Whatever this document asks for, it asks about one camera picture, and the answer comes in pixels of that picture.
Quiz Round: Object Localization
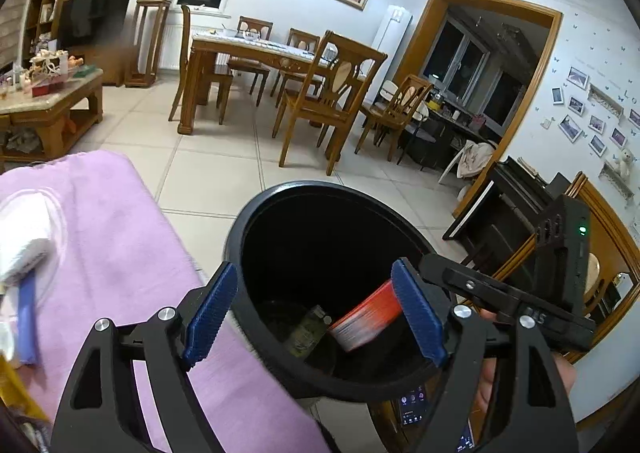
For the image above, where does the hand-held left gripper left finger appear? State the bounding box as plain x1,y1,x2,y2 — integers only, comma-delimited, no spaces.
50,262,238,453

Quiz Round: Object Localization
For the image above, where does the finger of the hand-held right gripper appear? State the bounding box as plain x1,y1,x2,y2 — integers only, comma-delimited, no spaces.
419,253,531,315

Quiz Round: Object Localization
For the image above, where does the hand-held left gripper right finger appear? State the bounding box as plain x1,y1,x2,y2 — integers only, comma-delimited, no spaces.
391,259,576,453

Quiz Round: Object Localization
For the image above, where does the red snack packet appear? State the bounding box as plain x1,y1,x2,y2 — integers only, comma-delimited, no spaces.
328,279,403,351

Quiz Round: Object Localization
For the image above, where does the black trash bin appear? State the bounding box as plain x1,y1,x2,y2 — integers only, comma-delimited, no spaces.
226,184,452,453

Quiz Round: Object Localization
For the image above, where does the yellow snack packet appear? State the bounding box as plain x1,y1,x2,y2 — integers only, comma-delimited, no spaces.
0,353,51,426

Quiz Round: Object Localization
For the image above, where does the person's right hand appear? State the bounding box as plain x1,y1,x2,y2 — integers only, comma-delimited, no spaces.
472,310,502,416

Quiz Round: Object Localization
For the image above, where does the wooden framed mirror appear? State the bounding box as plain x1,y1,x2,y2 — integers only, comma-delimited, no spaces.
492,172,640,430

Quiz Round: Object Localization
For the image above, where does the black upright piano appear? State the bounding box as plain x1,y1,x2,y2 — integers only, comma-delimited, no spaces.
442,155,572,279

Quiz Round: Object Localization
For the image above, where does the smartphone with lit screen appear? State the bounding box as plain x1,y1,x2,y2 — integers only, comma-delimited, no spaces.
452,425,476,453
397,385,429,429

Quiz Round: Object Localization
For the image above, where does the green crumpled wrapper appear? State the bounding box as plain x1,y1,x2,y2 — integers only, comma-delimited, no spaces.
287,305,331,359

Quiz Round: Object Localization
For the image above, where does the purple blanket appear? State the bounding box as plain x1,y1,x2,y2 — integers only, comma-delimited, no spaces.
0,150,331,453

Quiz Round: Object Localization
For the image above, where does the white teddy bear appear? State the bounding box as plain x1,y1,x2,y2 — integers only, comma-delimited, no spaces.
614,148,637,180

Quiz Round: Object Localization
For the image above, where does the white baby seat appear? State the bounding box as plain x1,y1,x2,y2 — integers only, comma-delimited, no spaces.
440,139,499,184

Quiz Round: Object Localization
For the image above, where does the wooden dining chair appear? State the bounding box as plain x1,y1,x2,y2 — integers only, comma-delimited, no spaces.
355,74,433,164
271,28,321,110
227,16,274,107
168,4,234,124
272,30,388,177

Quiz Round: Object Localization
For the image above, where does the white standing air conditioner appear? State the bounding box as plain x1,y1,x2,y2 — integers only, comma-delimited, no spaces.
371,5,413,84

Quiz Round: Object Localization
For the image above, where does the wooden coffee table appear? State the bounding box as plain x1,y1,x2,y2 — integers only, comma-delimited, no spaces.
0,67,105,164

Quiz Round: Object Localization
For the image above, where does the wooden dining table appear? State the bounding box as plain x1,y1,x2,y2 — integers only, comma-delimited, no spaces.
177,30,363,136

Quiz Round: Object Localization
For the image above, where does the wooden television stand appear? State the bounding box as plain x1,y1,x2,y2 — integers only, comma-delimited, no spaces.
75,45,127,87

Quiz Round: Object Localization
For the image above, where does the tall wooden plant stand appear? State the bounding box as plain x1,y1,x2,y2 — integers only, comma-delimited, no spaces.
124,0,172,88

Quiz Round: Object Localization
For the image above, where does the black television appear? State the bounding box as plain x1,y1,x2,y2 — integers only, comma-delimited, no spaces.
59,0,133,51

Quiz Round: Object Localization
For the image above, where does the group of wall photo frames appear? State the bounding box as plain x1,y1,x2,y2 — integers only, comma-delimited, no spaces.
550,65,640,158

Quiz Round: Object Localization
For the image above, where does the wooden door frame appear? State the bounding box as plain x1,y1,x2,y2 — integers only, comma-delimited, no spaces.
392,0,563,220

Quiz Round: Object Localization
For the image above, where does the white wall radiator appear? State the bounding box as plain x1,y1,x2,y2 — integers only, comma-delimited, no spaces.
159,23,241,74

